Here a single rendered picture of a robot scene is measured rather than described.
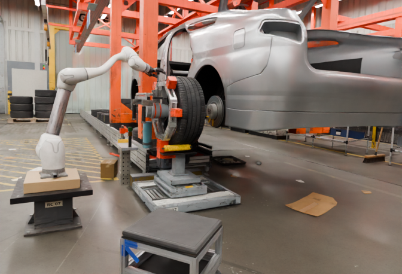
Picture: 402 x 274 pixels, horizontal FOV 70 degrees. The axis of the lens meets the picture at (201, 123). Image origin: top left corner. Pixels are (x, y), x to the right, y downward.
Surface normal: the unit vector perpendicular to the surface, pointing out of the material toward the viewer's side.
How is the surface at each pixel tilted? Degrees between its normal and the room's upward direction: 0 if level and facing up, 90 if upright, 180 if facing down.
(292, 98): 104
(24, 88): 90
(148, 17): 90
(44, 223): 90
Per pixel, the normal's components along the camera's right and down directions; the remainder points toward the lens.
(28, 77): 0.46, 0.09
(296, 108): 0.18, 0.37
